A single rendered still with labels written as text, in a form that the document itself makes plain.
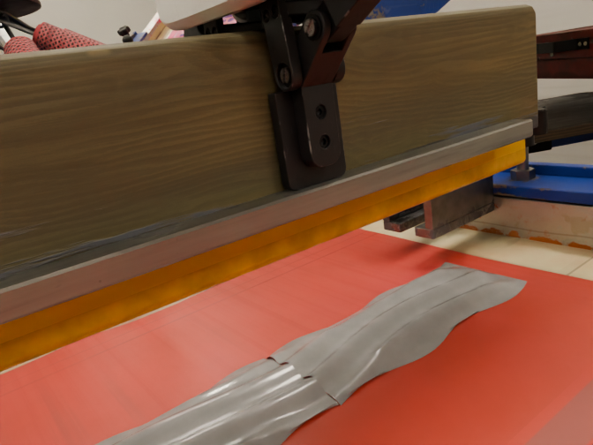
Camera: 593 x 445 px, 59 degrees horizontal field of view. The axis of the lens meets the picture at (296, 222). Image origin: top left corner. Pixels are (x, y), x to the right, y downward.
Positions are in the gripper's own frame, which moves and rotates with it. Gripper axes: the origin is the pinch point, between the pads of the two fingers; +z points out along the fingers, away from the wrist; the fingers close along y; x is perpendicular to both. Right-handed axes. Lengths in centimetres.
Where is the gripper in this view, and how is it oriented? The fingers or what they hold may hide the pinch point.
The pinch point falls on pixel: (282, 135)
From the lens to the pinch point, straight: 24.0
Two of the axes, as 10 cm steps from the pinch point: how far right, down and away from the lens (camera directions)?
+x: 7.8, -2.8, 5.5
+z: 1.5, 9.5, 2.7
